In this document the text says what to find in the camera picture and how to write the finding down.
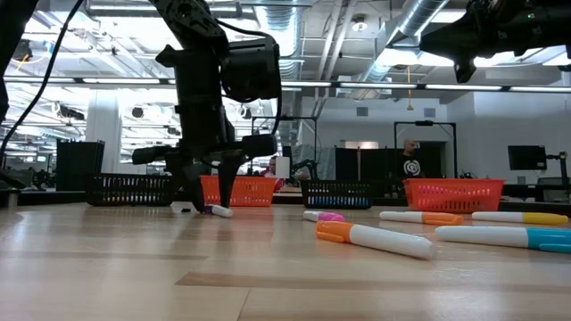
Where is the silver ventilation duct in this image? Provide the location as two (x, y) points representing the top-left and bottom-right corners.
(356, 0), (447, 86)
(252, 0), (305, 81)

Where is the white building column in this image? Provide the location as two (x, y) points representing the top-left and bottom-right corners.
(85, 88), (123, 175)

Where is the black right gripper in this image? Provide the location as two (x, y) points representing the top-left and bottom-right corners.
(418, 0), (536, 85)

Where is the long ceiling light strip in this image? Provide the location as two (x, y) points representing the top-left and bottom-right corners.
(0, 76), (571, 94)

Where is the yellow ceiling pendant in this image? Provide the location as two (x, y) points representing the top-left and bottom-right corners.
(405, 66), (415, 112)

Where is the black plastic basket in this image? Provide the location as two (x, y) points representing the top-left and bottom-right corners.
(86, 173), (178, 208)
(300, 179), (374, 210)

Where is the person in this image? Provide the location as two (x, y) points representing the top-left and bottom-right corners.
(260, 155), (287, 193)
(396, 138), (427, 197)

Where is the black ceiling cord reel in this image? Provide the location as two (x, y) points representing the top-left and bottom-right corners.
(12, 38), (34, 62)

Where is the black monitor on arm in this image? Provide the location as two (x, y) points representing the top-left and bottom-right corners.
(507, 144), (570, 188)

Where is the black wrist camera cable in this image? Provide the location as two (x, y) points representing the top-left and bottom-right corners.
(0, 0), (87, 155)

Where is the pink cap white marker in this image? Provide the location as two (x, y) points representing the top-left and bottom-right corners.
(302, 210), (347, 224)

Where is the dark partition wall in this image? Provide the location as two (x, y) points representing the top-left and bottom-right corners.
(334, 146), (447, 184)

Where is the orange plastic basket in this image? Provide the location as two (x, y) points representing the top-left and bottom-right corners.
(199, 174), (277, 208)
(402, 177), (506, 214)

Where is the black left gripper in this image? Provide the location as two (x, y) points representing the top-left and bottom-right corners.
(131, 104), (279, 214)

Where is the purple cap white marker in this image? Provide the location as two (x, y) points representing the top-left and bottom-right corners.
(203, 203), (235, 219)

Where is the thin yellow tip marker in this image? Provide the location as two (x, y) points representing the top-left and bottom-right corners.
(471, 210), (570, 226)

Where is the white box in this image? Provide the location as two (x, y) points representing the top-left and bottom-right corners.
(275, 155), (292, 180)

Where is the blue cap white marker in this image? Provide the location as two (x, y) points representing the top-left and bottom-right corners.
(434, 225), (571, 256)

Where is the black rig frame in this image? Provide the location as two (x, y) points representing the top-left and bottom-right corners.
(250, 115), (319, 179)
(393, 119), (459, 178)

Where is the orange cap white marker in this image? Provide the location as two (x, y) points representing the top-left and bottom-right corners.
(315, 219), (438, 261)
(378, 210), (466, 226)

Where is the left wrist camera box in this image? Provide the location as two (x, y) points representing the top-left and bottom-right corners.
(221, 36), (283, 103)

